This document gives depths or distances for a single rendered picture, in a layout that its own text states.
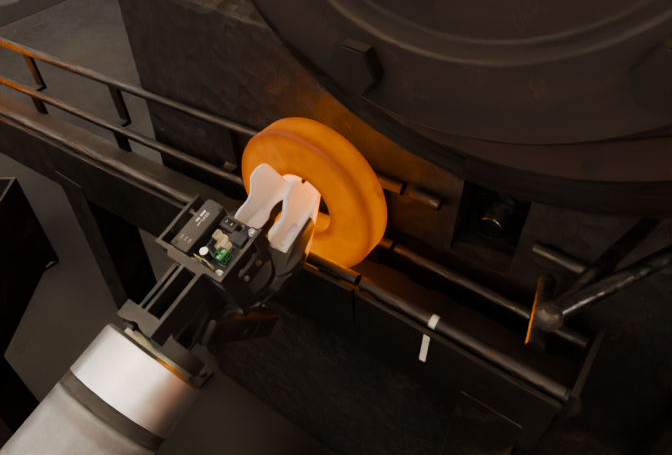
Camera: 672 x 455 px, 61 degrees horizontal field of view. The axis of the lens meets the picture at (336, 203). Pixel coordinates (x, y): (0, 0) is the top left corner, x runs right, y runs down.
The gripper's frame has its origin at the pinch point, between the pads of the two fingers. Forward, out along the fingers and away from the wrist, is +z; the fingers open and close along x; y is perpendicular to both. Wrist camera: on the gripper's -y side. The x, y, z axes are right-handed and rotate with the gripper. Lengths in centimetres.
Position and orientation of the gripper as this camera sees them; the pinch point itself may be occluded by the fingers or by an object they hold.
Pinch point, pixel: (309, 181)
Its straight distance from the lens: 54.2
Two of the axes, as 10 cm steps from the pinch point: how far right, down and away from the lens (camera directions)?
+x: -8.2, -4.0, 4.2
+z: 5.6, -7.4, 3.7
